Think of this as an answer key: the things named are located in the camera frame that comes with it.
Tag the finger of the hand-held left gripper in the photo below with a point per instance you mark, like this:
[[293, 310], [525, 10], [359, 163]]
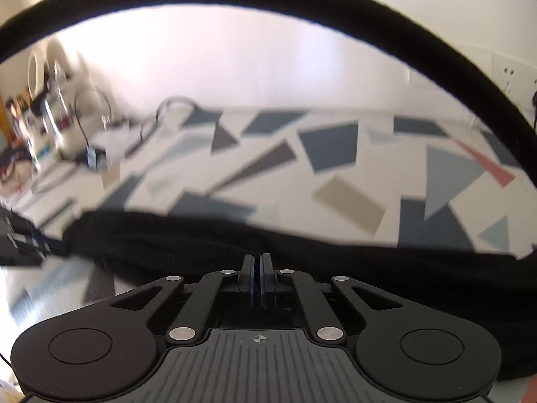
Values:
[[54, 249]]

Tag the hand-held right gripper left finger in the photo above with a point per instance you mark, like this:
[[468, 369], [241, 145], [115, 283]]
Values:
[[248, 277]]

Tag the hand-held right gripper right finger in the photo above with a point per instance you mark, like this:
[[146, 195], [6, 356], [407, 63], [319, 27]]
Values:
[[265, 277]]

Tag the black pants with striped waistband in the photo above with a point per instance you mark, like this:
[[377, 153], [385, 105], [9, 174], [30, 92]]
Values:
[[377, 268]]

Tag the geometric patterned tablecloth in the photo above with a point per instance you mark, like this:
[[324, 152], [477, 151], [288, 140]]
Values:
[[356, 176]]

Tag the white round organizer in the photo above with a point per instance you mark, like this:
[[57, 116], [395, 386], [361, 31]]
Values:
[[35, 71]]

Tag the white wall socket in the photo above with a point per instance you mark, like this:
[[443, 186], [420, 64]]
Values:
[[512, 77]]

